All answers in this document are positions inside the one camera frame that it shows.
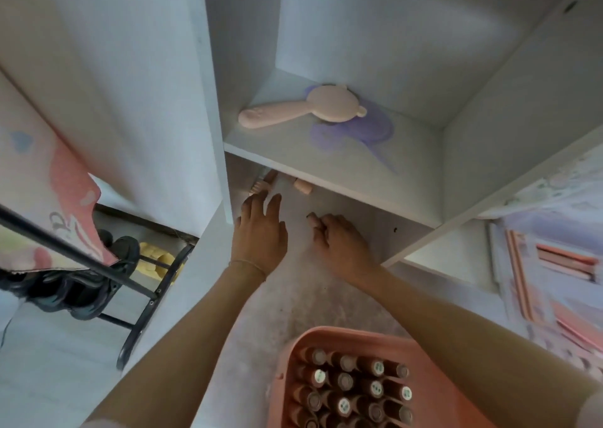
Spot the thin wrist bracelet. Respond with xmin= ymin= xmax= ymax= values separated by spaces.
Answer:
xmin=228 ymin=260 xmax=267 ymax=278

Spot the small pink tube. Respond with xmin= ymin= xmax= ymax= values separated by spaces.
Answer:
xmin=282 ymin=175 xmax=314 ymax=195

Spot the yellow slipper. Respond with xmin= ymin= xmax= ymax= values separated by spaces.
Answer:
xmin=135 ymin=242 xmax=188 ymax=284

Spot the black metal rack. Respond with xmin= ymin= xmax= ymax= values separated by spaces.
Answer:
xmin=0 ymin=203 xmax=196 ymax=372

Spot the white shelf unit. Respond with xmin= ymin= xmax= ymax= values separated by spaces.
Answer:
xmin=0 ymin=0 xmax=603 ymax=377

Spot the person's right forearm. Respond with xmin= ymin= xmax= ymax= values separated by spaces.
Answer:
xmin=364 ymin=267 xmax=595 ymax=428

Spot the person's left forearm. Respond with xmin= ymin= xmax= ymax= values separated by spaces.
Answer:
xmin=80 ymin=260 xmax=267 ymax=428

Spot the purple hairbrush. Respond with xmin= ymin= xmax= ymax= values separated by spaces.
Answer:
xmin=303 ymin=85 xmax=399 ymax=174

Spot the person's left hand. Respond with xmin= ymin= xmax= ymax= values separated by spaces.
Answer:
xmin=230 ymin=190 xmax=288 ymax=279

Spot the pastel patterned cloth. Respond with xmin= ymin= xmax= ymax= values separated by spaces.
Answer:
xmin=0 ymin=71 xmax=118 ymax=273

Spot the group of brown cosmetic bottles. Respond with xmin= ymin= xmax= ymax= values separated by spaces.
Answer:
xmin=288 ymin=346 xmax=415 ymax=428

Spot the pink bear-shaped hairbrush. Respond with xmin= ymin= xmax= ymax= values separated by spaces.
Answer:
xmin=238 ymin=85 xmax=367 ymax=130

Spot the pink plastic basket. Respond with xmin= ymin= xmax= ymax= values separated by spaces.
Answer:
xmin=267 ymin=326 xmax=497 ymax=428

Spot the small pink bristle brush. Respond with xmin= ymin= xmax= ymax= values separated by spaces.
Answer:
xmin=248 ymin=169 xmax=278 ymax=195

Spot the person's right hand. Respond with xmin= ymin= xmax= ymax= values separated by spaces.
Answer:
xmin=307 ymin=212 xmax=380 ymax=288

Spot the black shoe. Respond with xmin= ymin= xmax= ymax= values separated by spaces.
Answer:
xmin=0 ymin=236 xmax=141 ymax=321

